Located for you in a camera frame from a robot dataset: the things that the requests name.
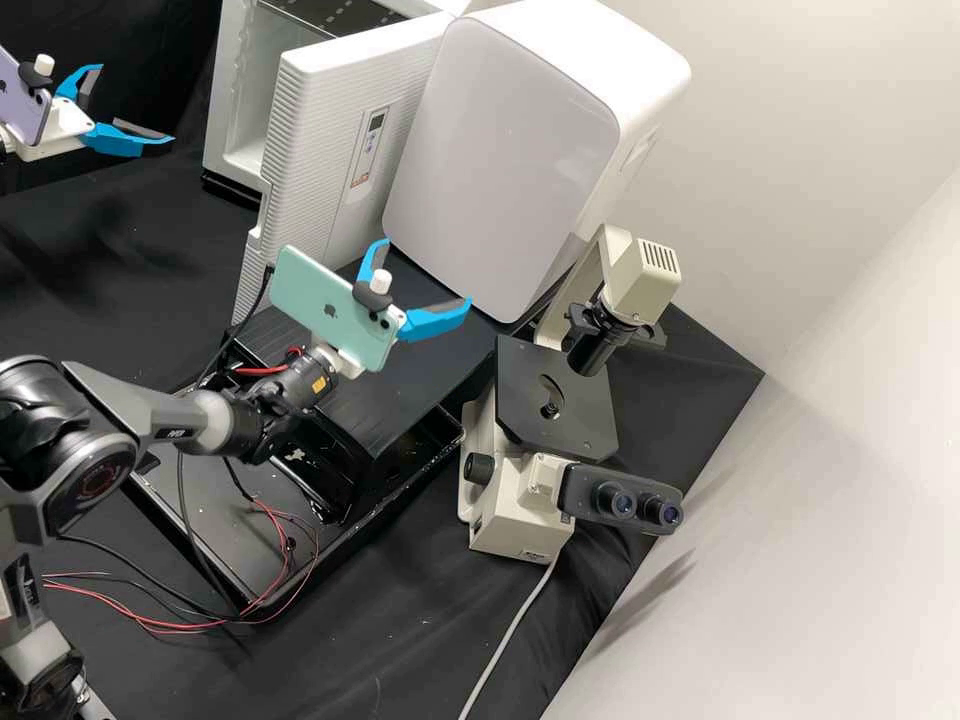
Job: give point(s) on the cream microscope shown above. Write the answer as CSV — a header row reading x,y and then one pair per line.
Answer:
x,y
517,487

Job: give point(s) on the left wrist camera phone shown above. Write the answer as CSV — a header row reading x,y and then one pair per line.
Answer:
x,y
22,105

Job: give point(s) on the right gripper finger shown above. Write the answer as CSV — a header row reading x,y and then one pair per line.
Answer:
x,y
370,255
435,319

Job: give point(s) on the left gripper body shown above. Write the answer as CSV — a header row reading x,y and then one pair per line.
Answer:
x,y
67,124

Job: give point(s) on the incubator door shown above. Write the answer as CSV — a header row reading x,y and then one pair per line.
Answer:
x,y
322,150

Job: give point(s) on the white box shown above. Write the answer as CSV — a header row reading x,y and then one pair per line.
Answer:
x,y
510,165

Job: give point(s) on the black tray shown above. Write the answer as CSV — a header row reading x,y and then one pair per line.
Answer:
x,y
225,540

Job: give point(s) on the right wrist camera phone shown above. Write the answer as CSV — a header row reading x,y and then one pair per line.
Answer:
x,y
322,304

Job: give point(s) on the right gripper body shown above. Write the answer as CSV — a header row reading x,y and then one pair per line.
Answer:
x,y
346,360

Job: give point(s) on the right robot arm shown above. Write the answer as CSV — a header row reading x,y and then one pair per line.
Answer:
x,y
75,450

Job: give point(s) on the black platform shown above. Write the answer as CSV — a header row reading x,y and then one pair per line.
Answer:
x,y
390,390

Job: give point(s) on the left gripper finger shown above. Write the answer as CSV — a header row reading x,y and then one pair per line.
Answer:
x,y
81,86
120,139

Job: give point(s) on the white incubator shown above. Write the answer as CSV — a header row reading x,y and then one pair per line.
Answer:
x,y
232,75

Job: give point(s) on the wrist camera phone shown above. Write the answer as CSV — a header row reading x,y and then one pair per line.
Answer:
x,y
322,304
22,105

